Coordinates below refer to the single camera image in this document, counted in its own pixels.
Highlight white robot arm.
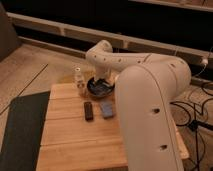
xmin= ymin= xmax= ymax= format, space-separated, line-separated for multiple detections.
xmin=86 ymin=40 xmax=191 ymax=171

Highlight black rectangular block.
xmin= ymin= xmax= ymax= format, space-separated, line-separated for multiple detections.
xmin=84 ymin=101 xmax=94 ymax=121

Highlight white wall plug cable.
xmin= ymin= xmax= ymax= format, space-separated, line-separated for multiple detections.
xmin=191 ymin=46 xmax=213 ymax=79

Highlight blue grey sponge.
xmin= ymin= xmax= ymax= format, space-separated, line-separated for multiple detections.
xmin=100 ymin=101 xmax=114 ymax=119

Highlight white shelf rail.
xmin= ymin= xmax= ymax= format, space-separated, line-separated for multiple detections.
xmin=7 ymin=12 xmax=213 ymax=62

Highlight small clear bottle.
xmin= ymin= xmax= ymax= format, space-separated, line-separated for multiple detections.
xmin=74 ymin=67 xmax=85 ymax=96

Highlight black floor cables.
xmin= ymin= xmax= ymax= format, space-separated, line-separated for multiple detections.
xmin=169 ymin=81 xmax=213 ymax=171

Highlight dark grey floor mat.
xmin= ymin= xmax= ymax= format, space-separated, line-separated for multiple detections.
xmin=0 ymin=91 xmax=50 ymax=171

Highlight dark ceramic bowl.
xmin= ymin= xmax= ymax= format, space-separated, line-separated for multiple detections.
xmin=87 ymin=78 xmax=115 ymax=98

